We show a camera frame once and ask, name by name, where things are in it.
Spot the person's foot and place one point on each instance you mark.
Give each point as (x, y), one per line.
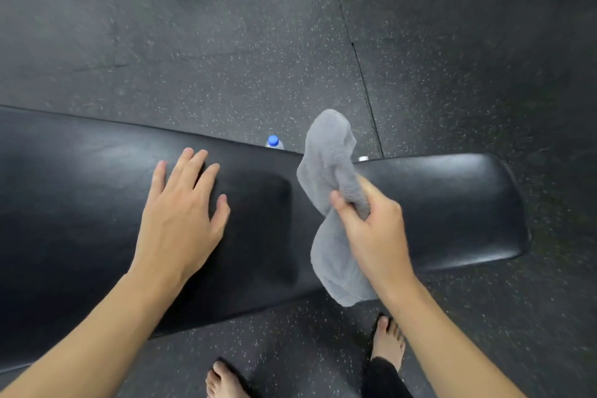
(389, 339)
(224, 383)

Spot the person's left hand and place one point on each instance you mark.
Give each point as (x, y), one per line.
(182, 225)

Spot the black trousers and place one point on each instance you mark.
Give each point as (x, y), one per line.
(382, 381)

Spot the person's left foot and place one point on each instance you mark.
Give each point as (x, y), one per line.
(224, 383)

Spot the person's left forearm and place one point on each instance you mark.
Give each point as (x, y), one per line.
(93, 341)

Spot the person's right hand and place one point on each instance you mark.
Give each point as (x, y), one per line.
(378, 239)

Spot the grey towel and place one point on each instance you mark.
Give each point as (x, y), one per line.
(329, 155)

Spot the person's right forearm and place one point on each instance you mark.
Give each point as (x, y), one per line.
(447, 351)

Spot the person's right foot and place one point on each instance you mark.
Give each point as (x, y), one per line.
(389, 339)

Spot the blue capped water bottle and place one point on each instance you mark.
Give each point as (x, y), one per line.
(273, 141)

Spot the black padded gym bench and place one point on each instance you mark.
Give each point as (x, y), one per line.
(443, 206)

